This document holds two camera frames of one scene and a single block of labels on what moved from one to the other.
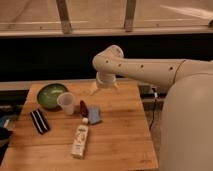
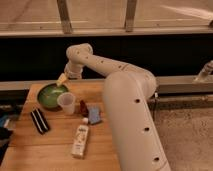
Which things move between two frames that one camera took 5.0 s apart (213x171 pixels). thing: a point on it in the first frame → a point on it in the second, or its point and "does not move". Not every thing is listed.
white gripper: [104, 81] → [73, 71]
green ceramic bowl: [47, 95] does not move
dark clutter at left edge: [8, 114] does not move
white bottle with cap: [80, 139] does not move
